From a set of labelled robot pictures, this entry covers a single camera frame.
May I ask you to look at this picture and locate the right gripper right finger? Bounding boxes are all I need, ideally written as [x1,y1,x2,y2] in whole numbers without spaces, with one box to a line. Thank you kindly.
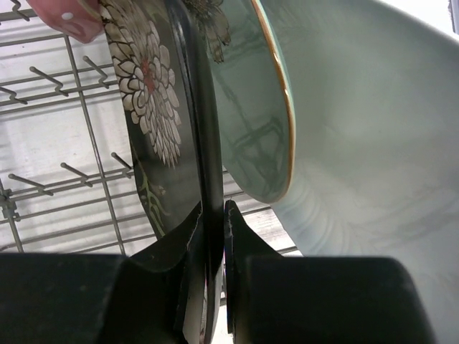
[224,201,435,343]

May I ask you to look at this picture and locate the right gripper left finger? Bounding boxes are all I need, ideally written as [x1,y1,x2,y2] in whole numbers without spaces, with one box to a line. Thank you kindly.
[1,206,204,343]

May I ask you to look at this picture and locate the white oval plate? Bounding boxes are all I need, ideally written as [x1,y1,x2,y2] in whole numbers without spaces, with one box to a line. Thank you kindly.
[256,0,459,287]

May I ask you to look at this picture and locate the dark square floral plate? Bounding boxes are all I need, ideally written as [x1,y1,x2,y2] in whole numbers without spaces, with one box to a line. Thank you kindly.
[100,1,224,343]

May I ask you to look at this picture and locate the pink polka dot plate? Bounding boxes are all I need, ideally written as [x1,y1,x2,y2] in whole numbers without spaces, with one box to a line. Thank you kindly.
[27,0,104,44]

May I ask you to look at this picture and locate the mint green flower plate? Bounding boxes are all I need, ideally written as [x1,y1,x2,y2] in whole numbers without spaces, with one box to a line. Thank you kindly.
[184,1,295,204]

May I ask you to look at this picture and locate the grey wire dish rack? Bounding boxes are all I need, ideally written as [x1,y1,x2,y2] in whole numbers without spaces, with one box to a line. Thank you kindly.
[0,0,298,257]

